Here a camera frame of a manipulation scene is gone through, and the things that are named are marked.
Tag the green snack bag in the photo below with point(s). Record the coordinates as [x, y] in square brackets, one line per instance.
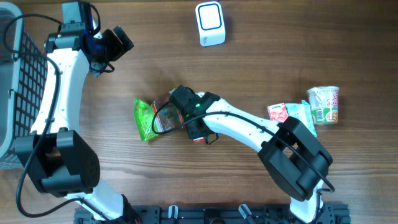
[143, 114]

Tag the clear candy bag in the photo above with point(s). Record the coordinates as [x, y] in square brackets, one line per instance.
[169, 117]

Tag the instant noodle cup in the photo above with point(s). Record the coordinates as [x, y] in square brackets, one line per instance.
[323, 102]

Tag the red stick packet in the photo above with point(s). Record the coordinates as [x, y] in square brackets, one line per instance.
[199, 140]

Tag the teal tissue pack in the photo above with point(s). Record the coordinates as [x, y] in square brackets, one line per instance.
[302, 112]

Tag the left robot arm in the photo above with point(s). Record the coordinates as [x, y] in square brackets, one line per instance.
[54, 156]

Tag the grey plastic shopping basket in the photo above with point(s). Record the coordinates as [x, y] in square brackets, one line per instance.
[22, 84]

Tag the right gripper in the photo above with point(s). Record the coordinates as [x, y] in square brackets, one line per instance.
[193, 133]

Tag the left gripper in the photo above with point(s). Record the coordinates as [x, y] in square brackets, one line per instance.
[119, 48]

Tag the white barcode scanner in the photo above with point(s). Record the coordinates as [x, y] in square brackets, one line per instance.
[210, 22]

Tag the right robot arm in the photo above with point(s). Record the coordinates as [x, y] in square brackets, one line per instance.
[292, 155]

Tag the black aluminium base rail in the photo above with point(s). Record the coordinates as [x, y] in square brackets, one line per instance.
[331, 213]

